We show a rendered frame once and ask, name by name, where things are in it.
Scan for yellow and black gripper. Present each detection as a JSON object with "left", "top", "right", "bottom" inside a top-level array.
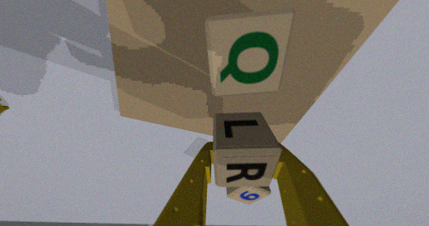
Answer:
[{"left": 153, "top": 142, "right": 349, "bottom": 226}]

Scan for tan flat mat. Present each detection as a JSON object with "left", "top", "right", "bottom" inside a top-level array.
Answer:
[{"left": 106, "top": 0, "right": 399, "bottom": 143}]

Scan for wooden letter block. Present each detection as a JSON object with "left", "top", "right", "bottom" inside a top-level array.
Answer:
[
  {"left": 213, "top": 112, "right": 283, "bottom": 187},
  {"left": 226, "top": 187, "right": 271, "bottom": 205},
  {"left": 204, "top": 8, "right": 295, "bottom": 97}
]

